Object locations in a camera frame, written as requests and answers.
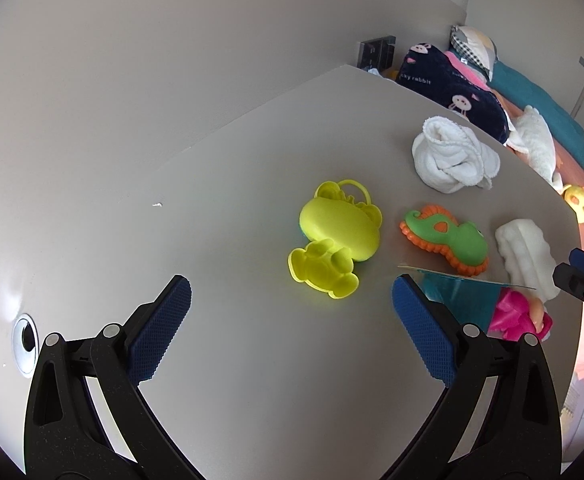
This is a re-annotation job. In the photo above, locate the white foam packing piece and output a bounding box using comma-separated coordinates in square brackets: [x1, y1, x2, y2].
[495, 219, 560, 302]

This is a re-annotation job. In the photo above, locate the pink monkey toy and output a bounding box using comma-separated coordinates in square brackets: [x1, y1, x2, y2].
[488, 288, 554, 341]

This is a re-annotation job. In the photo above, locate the teal cardboard blister package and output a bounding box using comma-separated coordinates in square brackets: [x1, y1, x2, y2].
[398, 264, 536, 332]

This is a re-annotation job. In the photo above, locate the green orange seahorse toy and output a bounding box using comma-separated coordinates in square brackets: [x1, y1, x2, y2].
[398, 204, 488, 278]

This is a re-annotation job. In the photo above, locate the white towel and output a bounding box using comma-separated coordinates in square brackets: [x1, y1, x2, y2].
[411, 116, 500, 194]

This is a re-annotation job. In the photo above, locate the yellow frog sand mould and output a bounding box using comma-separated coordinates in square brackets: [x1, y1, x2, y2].
[287, 179, 383, 299]

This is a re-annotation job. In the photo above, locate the yellow chick plush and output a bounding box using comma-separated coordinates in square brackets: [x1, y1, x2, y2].
[562, 184, 584, 224]

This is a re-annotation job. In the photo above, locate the teal long pillow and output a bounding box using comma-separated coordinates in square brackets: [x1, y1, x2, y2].
[488, 61, 584, 169]

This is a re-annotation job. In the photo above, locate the white goose plush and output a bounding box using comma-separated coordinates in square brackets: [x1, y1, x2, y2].
[506, 105, 563, 194]

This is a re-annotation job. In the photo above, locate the pink fleece blanket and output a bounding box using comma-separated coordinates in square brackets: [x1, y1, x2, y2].
[445, 50, 490, 91]

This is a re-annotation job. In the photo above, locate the patterned grey yellow pillow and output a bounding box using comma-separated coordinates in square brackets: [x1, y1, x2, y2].
[449, 25, 498, 80]

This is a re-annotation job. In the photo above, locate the navy rabbit print blanket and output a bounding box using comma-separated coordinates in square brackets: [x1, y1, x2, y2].
[395, 44, 510, 144]

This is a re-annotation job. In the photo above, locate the silver desk cable grommet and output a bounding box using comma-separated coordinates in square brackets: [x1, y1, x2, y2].
[12, 313, 40, 378]

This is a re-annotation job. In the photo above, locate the black wall switch panel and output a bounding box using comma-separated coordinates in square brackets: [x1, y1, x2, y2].
[357, 36, 396, 72]

